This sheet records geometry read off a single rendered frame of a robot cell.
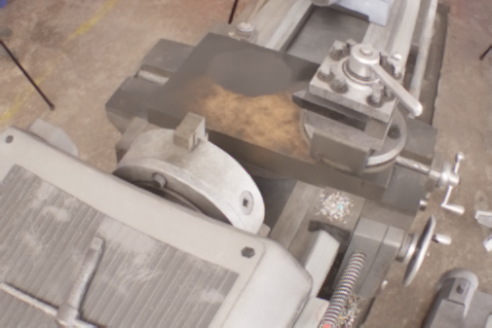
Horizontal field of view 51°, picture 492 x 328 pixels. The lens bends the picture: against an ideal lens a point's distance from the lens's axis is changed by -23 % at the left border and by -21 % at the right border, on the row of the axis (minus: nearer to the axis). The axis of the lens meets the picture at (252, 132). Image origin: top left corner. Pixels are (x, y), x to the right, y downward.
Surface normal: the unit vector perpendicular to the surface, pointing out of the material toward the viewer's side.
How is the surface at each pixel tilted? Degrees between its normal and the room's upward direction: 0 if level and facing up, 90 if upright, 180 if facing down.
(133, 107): 0
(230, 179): 39
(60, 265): 0
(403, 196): 0
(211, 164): 25
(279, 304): 45
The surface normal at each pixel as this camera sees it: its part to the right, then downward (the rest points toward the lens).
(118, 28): 0.06, -0.71
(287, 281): 0.69, -0.28
